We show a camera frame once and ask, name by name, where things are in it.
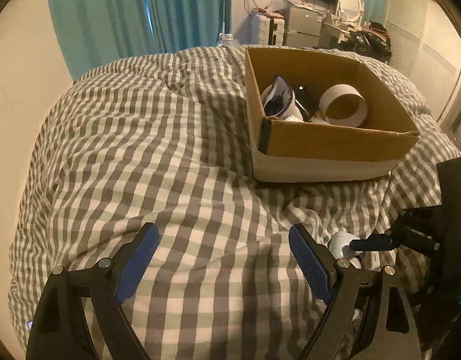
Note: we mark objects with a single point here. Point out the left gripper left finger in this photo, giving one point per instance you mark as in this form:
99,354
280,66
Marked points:
59,329

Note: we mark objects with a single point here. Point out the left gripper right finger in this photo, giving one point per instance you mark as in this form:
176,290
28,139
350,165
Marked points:
387,329

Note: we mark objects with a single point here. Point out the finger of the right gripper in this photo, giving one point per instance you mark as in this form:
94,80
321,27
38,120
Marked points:
375,242

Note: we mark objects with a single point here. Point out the white earbuds case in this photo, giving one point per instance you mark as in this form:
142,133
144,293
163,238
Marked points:
339,245

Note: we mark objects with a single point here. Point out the white tape roll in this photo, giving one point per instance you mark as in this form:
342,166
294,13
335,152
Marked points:
345,105

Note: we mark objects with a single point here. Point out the black cylindrical lens object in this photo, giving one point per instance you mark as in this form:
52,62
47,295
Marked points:
306,103

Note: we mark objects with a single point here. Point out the white blue-cuffed sock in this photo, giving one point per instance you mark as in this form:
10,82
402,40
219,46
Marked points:
279,101

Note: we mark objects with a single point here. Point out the brown cardboard box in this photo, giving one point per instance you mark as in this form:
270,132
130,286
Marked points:
294,151

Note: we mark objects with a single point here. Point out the grey checkered bed duvet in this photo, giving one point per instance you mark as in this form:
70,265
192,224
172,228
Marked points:
164,139

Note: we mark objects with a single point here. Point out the grey mini fridge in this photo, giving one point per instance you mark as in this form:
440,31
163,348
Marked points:
303,27

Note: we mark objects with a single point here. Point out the white oval vanity mirror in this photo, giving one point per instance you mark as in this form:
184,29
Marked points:
350,10

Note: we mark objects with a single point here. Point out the white suitcase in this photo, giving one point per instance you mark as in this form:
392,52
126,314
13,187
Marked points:
267,31

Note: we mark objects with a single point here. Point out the clear water jug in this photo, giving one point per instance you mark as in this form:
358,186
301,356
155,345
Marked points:
227,40

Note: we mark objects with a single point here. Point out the clear plastic bag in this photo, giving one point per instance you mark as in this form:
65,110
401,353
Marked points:
277,5

